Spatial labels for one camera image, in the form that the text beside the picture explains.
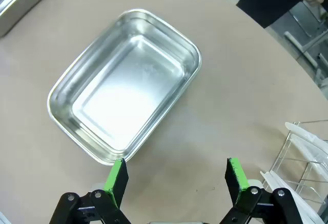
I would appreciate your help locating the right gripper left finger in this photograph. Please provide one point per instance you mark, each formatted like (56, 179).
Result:
(116, 183)

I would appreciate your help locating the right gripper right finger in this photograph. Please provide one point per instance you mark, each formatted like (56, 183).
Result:
(237, 180)

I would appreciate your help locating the rectangular stainless steel container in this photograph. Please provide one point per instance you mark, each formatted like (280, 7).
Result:
(23, 3)
(123, 93)

